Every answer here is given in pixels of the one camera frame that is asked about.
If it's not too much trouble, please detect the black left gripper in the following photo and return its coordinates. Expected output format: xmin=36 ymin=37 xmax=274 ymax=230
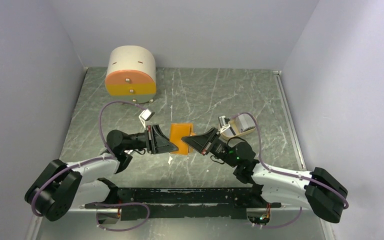
xmin=123 ymin=124 xmax=180 ymax=155

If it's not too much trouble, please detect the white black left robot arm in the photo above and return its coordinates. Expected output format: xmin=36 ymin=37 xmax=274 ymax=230
xmin=24 ymin=124 xmax=179 ymax=222

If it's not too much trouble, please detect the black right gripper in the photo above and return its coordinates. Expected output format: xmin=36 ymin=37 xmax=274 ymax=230
xmin=181 ymin=127 xmax=238 ymax=168

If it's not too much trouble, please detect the orange blue card holder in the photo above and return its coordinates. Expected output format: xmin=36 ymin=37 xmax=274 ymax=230
xmin=169 ymin=123 xmax=195 ymax=156

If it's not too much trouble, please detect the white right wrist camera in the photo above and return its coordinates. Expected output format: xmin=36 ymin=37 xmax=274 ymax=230
xmin=218 ymin=115 xmax=231 ymax=133

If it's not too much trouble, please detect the beige oval tray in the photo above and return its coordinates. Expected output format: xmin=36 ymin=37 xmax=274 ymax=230
xmin=218 ymin=114 xmax=256 ymax=140

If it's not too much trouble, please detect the beige orange drawer cabinet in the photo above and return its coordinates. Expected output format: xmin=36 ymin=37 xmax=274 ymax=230
xmin=104 ymin=45 xmax=157 ymax=104

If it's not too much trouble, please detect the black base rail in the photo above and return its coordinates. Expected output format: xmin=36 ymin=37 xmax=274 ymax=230
xmin=85 ymin=182 xmax=282 ymax=221

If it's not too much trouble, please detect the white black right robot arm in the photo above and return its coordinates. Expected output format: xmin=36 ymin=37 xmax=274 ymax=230
xmin=181 ymin=128 xmax=349 ymax=224

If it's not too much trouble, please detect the stack of grey cards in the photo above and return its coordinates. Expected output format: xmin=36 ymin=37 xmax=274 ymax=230
xmin=235 ymin=113 xmax=256 ymax=133

